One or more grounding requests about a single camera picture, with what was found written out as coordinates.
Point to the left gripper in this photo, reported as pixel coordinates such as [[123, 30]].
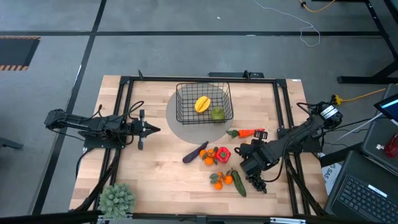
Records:
[[141, 129]]

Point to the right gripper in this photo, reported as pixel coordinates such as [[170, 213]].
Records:
[[255, 155]]

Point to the orange carrot with green top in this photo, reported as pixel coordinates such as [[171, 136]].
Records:
[[247, 133]]

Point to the dark grape bunch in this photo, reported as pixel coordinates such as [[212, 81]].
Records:
[[259, 186]]

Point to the red bell pepper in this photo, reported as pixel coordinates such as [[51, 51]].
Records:
[[223, 155]]

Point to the green cucumber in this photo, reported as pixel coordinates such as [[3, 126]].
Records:
[[239, 185]]

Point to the orange tangerine bunch with leaves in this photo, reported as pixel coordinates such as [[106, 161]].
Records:
[[228, 180], [209, 160]]

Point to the purple eggplant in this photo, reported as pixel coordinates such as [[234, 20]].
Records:
[[194, 153]]

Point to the green pear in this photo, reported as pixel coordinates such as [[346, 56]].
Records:
[[218, 114]]

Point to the yellow starfruit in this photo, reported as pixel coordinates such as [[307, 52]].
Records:
[[202, 104]]

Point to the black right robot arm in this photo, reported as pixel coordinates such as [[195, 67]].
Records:
[[298, 132]]

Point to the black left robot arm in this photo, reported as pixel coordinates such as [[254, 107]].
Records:
[[93, 123]]

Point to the grey round mat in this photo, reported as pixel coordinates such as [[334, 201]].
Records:
[[192, 133]]

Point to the white printed paper label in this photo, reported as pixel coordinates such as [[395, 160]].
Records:
[[331, 177]]

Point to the green potted succulent plant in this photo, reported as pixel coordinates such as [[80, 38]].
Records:
[[116, 200]]

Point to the black laptop keyboard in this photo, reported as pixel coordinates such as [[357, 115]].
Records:
[[363, 196]]

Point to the grey closed laptop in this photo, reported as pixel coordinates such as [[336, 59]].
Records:
[[376, 146]]

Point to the red object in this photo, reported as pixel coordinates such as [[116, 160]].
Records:
[[392, 146]]

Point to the tablet with lit screen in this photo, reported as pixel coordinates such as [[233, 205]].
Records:
[[390, 107]]

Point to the black hazard-striped floor mat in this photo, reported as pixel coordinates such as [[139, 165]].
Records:
[[15, 51]]

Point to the black metal table frame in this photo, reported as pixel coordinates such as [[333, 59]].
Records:
[[202, 79]]

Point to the black desk leg frame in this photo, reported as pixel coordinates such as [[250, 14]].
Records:
[[377, 28]]

